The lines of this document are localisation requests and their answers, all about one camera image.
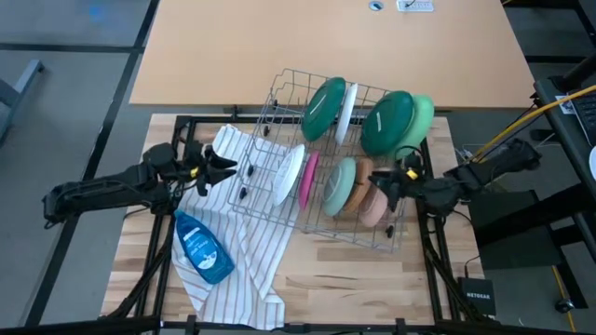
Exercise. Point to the light wood desk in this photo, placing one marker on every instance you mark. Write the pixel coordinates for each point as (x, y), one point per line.
(279, 46)

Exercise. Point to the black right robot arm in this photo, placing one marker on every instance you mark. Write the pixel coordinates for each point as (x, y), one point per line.
(484, 174)

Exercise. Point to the white striped dish towel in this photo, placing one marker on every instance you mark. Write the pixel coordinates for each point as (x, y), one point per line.
(247, 242)

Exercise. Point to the pink beige plate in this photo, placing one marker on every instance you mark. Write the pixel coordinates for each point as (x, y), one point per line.
(375, 209)

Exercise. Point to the blue dish soap bottle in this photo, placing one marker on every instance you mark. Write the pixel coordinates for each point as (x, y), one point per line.
(202, 246)

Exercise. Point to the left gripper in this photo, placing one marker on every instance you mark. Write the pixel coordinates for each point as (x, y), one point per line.
(195, 167)

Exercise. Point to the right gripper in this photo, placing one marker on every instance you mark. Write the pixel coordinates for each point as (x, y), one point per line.
(410, 183)

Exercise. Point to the grey bench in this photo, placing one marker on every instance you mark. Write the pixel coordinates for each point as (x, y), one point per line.
(28, 74)

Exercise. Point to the black metal table frame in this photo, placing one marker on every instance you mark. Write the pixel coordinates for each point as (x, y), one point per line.
(209, 119)

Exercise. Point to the black caster wheel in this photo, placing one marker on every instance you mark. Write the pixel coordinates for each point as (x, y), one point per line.
(564, 305)

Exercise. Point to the black side cart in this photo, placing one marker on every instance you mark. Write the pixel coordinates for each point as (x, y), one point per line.
(559, 135)

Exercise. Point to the small teal green plate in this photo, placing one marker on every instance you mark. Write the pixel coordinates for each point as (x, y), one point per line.
(387, 123)

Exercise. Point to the orange brown plate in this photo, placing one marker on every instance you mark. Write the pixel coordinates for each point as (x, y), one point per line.
(363, 181)

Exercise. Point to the magenta plate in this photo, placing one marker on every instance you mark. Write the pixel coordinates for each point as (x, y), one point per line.
(308, 179)

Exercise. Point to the sage green plate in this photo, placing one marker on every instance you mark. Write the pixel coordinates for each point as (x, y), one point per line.
(339, 186)

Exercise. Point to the plain white plate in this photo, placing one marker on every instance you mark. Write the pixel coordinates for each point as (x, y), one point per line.
(347, 114)

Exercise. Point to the blue patterned white-bottomed plate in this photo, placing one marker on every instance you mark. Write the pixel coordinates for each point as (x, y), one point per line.
(288, 174)

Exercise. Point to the light green plate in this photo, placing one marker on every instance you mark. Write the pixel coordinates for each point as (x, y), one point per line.
(421, 121)

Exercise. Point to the white desk power outlet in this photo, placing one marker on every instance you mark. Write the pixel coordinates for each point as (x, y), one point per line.
(414, 6)

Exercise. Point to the black Netgear network box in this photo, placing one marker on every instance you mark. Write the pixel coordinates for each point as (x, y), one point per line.
(477, 295)

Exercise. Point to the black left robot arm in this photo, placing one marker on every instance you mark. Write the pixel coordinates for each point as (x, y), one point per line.
(107, 188)

